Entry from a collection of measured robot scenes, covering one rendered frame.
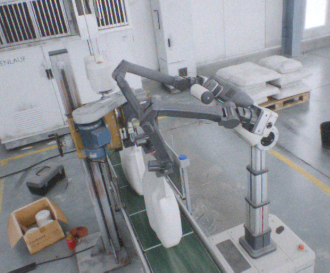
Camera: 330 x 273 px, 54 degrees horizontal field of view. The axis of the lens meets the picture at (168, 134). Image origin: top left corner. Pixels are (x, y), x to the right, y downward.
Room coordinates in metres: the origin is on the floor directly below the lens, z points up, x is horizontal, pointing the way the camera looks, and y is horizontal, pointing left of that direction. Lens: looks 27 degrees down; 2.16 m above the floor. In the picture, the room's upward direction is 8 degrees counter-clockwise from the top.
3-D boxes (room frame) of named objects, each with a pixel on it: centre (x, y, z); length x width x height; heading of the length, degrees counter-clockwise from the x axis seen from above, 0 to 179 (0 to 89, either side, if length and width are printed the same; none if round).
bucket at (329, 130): (3.32, -1.92, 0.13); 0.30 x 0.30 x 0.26
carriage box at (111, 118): (2.17, 0.54, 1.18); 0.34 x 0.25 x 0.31; 107
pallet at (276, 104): (4.90, -1.58, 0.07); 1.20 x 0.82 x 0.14; 109
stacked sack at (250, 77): (4.60, -1.38, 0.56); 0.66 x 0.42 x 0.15; 107
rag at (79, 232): (2.40, 0.99, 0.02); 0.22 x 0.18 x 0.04; 17
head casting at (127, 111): (2.31, 0.23, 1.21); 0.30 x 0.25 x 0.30; 17
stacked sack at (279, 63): (5.02, -1.89, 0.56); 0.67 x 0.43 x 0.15; 17
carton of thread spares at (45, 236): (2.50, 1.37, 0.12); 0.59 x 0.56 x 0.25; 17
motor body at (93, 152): (1.94, 0.50, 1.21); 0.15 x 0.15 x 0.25
